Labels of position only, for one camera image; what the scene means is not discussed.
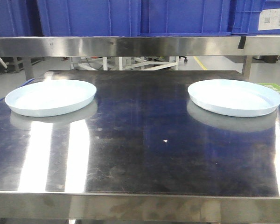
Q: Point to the light blue plate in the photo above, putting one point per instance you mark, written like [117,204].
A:
[51,98]
[234,98]

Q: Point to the blue plastic crate middle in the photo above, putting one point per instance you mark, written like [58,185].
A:
[134,18]

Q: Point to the blue plastic crate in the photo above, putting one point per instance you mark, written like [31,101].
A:
[134,18]
[244,16]
[19,18]

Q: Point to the blue plastic crate right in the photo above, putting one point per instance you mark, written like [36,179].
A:
[244,16]

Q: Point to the blue plastic crate left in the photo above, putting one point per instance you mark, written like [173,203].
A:
[19,18]

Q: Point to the white paper label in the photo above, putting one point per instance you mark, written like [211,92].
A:
[269,19]

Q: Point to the white metal frame background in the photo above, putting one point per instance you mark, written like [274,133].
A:
[124,63]

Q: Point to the stainless steel shelf rail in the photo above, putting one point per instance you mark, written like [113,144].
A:
[155,46]

